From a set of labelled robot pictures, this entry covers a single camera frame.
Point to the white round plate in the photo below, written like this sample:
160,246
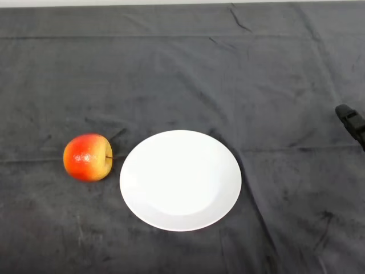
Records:
182,182

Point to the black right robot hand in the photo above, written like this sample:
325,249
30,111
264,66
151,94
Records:
352,121

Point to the red yellow apple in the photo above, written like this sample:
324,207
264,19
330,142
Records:
85,160

